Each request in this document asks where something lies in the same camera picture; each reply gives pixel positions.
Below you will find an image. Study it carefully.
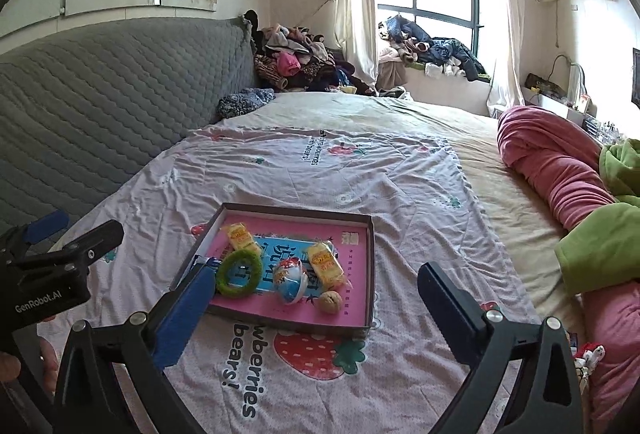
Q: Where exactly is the person's left hand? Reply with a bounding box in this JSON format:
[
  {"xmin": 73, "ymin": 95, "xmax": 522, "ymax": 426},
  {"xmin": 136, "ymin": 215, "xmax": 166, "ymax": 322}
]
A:
[{"xmin": 0, "ymin": 339, "xmax": 59, "ymax": 392}]

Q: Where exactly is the dark blue knitted cloth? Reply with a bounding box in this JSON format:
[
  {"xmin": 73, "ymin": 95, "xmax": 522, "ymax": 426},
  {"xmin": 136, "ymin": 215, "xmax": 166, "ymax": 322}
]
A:
[{"xmin": 218, "ymin": 87, "xmax": 276, "ymax": 119}]

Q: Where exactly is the walnut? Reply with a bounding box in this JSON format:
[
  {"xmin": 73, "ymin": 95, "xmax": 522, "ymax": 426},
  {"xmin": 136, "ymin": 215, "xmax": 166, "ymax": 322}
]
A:
[{"xmin": 319, "ymin": 290, "xmax": 343, "ymax": 315}]

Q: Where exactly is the pink quilt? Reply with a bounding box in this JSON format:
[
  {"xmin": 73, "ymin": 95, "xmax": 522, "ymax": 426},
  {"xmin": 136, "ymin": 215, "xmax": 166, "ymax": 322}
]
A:
[{"xmin": 496, "ymin": 105, "xmax": 640, "ymax": 425}]

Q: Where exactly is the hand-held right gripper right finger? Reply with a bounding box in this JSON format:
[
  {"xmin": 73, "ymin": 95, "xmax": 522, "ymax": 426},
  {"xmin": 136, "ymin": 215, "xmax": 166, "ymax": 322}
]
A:
[{"xmin": 417, "ymin": 261, "xmax": 586, "ymax": 434}]

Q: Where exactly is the pile of mixed clothes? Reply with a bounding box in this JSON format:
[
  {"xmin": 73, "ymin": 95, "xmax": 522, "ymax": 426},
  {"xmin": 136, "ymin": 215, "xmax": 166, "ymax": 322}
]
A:
[{"xmin": 245, "ymin": 10, "xmax": 376, "ymax": 95}]

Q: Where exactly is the small yellow cake packet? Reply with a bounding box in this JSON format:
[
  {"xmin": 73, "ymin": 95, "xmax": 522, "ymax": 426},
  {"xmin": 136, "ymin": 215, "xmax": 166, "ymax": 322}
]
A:
[{"xmin": 222, "ymin": 223, "xmax": 263, "ymax": 260}]

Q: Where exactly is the large yellow cake packet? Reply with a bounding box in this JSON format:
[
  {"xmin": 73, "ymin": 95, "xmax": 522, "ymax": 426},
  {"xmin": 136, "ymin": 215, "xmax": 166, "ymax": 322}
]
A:
[{"xmin": 306, "ymin": 241, "xmax": 352, "ymax": 292}]

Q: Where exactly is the green fuzzy hair ring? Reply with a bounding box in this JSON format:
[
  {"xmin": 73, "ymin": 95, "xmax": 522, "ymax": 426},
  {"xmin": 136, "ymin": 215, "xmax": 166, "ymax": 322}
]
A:
[{"xmin": 215, "ymin": 248, "xmax": 264, "ymax": 300}]

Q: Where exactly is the white blue ball snack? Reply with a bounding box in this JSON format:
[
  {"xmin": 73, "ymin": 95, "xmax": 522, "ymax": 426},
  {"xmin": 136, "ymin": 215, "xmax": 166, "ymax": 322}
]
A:
[{"xmin": 274, "ymin": 256, "xmax": 309, "ymax": 305}]

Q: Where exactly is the dark bag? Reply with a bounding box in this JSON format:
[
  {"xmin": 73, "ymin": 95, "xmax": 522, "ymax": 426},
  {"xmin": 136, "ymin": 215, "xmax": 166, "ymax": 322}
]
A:
[{"xmin": 525, "ymin": 73, "xmax": 568, "ymax": 99}]

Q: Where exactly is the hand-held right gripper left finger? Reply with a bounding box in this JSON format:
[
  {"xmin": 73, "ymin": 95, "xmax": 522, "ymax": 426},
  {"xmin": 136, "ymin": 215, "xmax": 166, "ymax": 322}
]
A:
[{"xmin": 50, "ymin": 264, "xmax": 216, "ymax": 434}]

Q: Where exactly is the green blanket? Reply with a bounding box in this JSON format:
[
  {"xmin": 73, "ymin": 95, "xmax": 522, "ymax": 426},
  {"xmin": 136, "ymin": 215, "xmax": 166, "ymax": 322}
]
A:
[{"xmin": 554, "ymin": 139, "xmax": 640, "ymax": 295}]

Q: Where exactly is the cream plush toy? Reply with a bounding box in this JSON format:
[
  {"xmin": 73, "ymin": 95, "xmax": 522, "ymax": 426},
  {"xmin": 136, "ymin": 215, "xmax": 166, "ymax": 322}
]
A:
[{"xmin": 572, "ymin": 341, "xmax": 606, "ymax": 382}]

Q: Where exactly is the blue snack packet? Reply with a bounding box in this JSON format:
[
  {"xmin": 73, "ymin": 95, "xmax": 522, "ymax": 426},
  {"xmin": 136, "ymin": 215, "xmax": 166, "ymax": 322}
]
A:
[{"xmin": 187, "ymin": 254, "xmax": 223, "ymax": 275}]

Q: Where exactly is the grey quilted headboard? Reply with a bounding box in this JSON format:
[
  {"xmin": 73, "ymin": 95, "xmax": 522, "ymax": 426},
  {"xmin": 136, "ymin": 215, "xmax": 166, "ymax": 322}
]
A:
[{"xmin": 0, "ymin": 16, "xmax": 256, "ymax": 235}]

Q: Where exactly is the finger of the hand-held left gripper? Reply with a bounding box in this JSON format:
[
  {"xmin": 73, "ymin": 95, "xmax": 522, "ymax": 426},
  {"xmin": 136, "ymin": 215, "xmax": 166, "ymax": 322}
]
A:
[
  {"xmin": 0, "ymin": 210, "xmax": 70, "ymax": 265},
  {"xmin": 47, "ymin": 220, "xmax": 125, "ymax": 275}
]

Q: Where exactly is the white appliance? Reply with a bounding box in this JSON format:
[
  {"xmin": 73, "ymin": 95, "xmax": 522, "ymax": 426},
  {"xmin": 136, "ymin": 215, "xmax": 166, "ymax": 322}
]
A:
[{"xmin": 550, "ymin": 54, "xmax": 587, "ymax": 111}]

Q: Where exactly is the strawberry printed bed sheet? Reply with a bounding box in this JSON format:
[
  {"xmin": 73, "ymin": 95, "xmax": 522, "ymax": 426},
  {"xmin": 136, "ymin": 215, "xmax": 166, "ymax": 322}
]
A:
[{"xmin": 37, "ymin": 91, "xmax": 591, "ymax": 434}]

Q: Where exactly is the pile of dark blue clothes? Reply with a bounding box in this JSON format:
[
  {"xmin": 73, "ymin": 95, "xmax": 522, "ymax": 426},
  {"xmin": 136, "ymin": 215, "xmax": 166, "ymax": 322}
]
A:
[{"xmin": 377, "ymin": 14, "xmax": 488, "ymax": 82}]

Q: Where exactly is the shallow dark cardboard box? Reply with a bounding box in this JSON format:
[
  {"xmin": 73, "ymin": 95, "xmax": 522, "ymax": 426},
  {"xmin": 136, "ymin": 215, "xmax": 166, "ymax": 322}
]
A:
[{"xmin": 169, "ymin": 202, "xmax": 376, "ymax": 340}]

